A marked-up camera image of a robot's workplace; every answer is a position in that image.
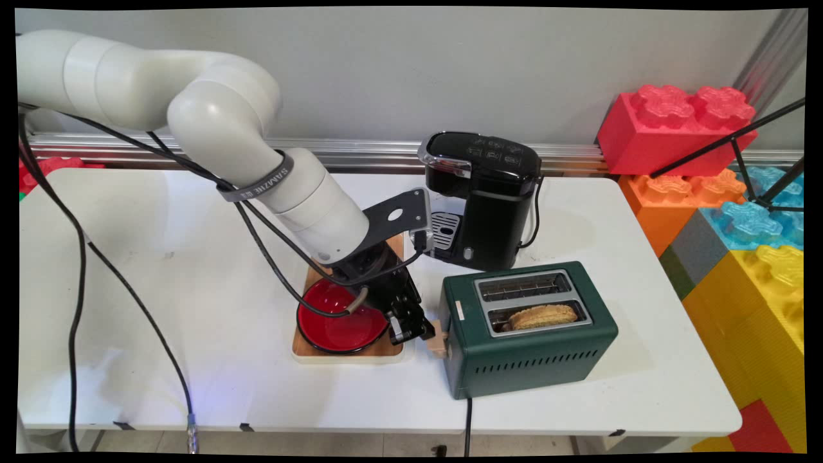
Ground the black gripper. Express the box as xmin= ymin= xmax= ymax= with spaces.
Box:
xmin=334 ymin=243 xmax=437 ymax=346

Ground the green two-slot toaster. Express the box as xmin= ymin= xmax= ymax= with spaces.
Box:
xmin=426 ymin=260 xmax=620 ymax=401

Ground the red bowl with black rim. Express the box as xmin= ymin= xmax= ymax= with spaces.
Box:
xmin=296 ymin=278 xmax=392 ymax=356

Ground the wooden tray with white rim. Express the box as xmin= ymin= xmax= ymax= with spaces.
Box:
xmin=291 ymin=235 xmax=416 ymax=366

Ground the slice of toast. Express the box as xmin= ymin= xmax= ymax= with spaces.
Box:
xmin=508 ymin=304 xmax=579 ymax=332

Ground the black coffee machine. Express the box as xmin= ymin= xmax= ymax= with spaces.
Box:
xmin=418 ymin=131 xmax=543 ymax=272

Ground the orange toy brick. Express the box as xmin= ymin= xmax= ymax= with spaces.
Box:
xmin=619 ymin=168 xmax=747 ymax=258

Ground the grey toy brick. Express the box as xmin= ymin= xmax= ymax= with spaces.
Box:
xmin=659 ymin=226 xmax=734 ymax=300

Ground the large red toy brick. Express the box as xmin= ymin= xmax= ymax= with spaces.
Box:
xmin=597 ymin=84 xmax=759 ymax=177

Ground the yellow toy brick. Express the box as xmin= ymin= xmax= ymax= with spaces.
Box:
xmin=682 ymin=244 xmax=806 ymax=452

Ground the blue toy brick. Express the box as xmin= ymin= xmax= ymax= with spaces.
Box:
xmin=701 ymin=166 xmax=805 ymax=252

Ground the small red toy brick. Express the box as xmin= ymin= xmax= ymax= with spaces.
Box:
xmin=728 ymin=399 xmax=795 ymax=455

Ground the black tripod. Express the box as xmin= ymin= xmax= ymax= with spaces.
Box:
xmin=649 ymin=96 xmax=806 ymax=213

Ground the red toy brick behind table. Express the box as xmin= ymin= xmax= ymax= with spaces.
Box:
xmin=19 ymin=156 xmax=104 ymax=197

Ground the vertical aluminium profile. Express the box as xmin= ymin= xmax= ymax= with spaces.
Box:
xmin=733 ymin=10 xmax=808 ymax=117

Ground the black camera cable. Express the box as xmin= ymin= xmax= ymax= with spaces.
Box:
xmin=19 ymin=102 xmax=429 ymax=287

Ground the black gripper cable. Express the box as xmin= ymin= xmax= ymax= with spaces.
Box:
xmin=148 ymin=131 xmax=370 ymax=319

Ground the grey wrist camera mount plate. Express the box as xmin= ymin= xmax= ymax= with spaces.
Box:
xmin=350 ymin=188 xmax=433 ymax=258

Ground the black coffee machine power cord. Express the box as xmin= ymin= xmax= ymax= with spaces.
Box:
xmin=520 ymin=177 xmax=547 ymax=251

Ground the horizontal aluminium rail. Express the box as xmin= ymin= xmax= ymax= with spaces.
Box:
xmin=29 ymin=133 xmax=805 ymax=176

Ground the grey velcro strap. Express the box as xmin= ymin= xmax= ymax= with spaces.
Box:
xmin=217 ymin=151 xmax=296 ymax=204

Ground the black cable with metal connector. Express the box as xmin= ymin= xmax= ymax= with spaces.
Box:
xmin=84 ymin=238 xmax=199 ymax=456

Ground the black hanging cable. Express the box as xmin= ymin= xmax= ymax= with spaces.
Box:
xmin=18 ymin=116 xmax=88 ymax=454

